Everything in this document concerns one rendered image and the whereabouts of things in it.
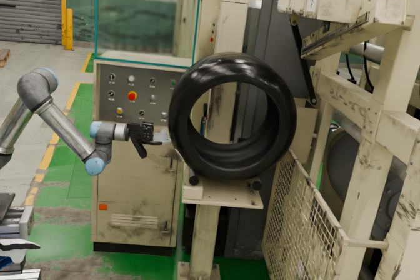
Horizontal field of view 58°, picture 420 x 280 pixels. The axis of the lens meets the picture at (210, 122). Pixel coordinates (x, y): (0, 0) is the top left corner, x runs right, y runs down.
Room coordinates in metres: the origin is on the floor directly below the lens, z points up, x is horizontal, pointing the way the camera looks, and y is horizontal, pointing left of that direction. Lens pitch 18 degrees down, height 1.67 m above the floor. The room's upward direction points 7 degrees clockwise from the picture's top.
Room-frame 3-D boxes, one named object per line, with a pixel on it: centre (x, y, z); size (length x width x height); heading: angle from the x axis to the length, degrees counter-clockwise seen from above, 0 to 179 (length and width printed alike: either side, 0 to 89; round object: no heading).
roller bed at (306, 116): (1.92, -0.45, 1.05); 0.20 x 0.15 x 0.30; 5
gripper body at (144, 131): (1.57, 0.30, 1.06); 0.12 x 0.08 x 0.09; 95
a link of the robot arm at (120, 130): (1.57, 0.38, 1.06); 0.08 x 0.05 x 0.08; 5
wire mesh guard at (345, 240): (1.47, -0.43, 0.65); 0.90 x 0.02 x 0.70; 5
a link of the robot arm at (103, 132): (1.56, 0.46, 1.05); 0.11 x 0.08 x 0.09; 95
